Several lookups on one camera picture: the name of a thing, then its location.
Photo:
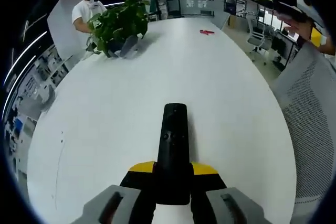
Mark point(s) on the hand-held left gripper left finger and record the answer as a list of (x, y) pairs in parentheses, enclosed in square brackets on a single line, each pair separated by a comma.
[(131, 187)]

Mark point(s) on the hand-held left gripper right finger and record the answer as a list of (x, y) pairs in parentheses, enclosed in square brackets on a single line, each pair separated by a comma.
[(210, 187)]

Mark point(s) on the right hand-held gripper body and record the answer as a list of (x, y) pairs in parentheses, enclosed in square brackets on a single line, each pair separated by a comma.
[(313, 9)]

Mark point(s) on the black remote control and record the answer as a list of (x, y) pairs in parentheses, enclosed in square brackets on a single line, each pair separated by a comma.
[(173, 145)]

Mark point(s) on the person's right hand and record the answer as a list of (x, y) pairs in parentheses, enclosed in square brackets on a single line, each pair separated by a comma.
[(303, 31)]

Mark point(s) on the white office chair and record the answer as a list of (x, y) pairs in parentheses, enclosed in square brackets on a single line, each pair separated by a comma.
[(258, 39)]

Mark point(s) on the grey mesh chair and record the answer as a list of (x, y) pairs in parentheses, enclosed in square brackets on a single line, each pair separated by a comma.
[(309, 119)]

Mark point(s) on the red tool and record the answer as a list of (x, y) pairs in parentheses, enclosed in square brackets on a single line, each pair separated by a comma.
[(207, 32)]

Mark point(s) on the potted green plant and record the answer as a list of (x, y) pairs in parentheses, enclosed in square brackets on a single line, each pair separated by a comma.
[(118, 22)]

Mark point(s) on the white pillar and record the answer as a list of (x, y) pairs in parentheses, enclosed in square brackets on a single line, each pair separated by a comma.
[(61, 24)]

